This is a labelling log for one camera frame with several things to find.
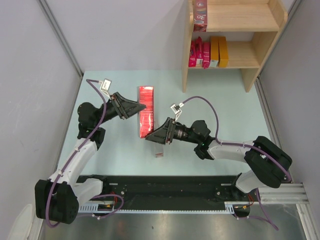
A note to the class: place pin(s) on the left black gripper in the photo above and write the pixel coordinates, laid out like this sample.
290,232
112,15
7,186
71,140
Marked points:
125,108

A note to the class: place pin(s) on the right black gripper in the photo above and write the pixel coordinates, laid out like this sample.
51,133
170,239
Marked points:
159,135

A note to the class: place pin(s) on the silver toothpaste box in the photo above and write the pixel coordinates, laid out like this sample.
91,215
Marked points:
146,116
158,150

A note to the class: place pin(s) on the pink toothpaste box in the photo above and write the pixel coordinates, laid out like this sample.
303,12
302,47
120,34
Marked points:
199,51
206,55
192,61

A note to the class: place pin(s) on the gold R&O toothpaste box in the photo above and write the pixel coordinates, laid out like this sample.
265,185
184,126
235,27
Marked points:
214,52

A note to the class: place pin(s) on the orange toothpaste box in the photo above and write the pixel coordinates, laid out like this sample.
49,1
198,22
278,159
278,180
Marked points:
223,52

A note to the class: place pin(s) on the red 3D toothpaste box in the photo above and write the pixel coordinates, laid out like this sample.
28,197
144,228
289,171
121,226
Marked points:
200,14

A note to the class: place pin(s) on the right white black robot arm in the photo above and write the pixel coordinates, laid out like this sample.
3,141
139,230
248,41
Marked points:
268,163

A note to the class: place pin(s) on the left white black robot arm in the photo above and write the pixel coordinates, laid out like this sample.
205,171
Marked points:
59,197

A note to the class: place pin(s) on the wooden two-tier shelf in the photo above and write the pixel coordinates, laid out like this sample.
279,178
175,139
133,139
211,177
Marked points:
265,19

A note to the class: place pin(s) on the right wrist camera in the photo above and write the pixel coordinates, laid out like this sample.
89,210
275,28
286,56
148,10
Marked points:
177,110

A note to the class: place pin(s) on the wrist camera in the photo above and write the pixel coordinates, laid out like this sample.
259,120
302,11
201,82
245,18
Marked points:
177,110
105,86

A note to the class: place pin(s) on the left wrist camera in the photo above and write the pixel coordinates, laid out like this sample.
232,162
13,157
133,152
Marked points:
105,86

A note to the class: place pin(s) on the white slotted cable duct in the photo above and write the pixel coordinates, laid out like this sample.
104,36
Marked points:
207,207

